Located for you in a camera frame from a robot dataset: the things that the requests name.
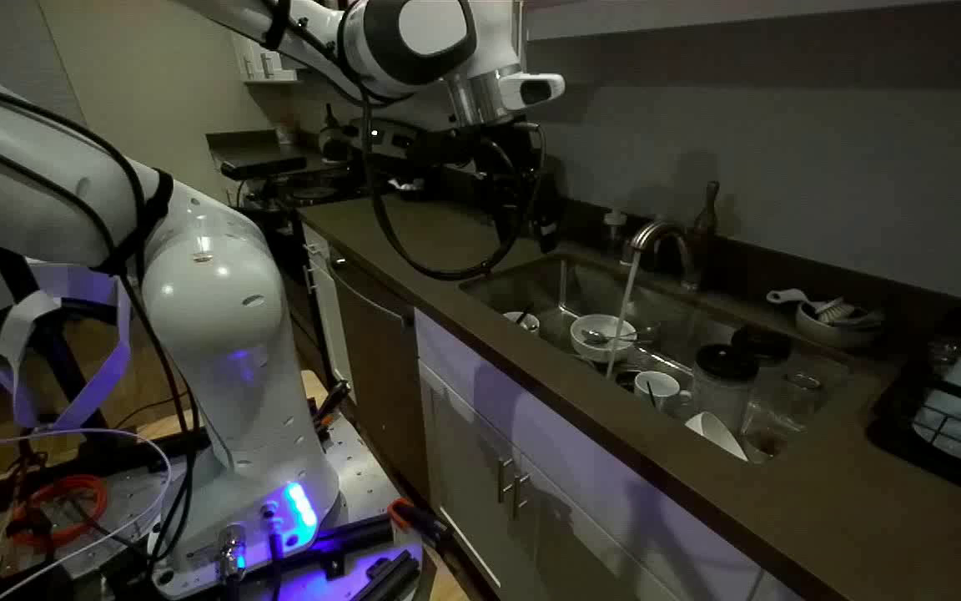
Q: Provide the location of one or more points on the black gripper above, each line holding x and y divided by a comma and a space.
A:
526, 154

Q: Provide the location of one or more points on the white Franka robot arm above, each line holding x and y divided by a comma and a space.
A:
216, 334

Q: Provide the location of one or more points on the white pump soap dispenser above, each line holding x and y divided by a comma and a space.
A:
611, 221

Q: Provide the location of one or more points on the flat white plate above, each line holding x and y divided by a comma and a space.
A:
523, 322

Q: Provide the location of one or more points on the white bowl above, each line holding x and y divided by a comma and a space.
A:
603, 338

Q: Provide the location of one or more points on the steel sink basin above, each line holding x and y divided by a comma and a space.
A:
682, 322

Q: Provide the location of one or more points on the white cup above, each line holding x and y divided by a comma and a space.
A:
656, 384

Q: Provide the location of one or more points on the dark round container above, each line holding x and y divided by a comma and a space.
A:
764, 338

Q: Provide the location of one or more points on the white lower cabinet doors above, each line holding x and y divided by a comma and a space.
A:
569, 490

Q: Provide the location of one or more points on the perforated metal robot table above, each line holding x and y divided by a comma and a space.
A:
374, 470

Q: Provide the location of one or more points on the white items behind sink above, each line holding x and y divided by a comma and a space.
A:
831, 318

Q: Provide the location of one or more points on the white ribbed dish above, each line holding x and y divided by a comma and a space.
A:
953, 427

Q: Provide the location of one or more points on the black tripod leg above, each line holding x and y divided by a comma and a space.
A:
52, 334

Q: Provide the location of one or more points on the black stereo camera bar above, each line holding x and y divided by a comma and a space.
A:
264, 164

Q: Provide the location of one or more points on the black rail bracket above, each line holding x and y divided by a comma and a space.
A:
367, 555

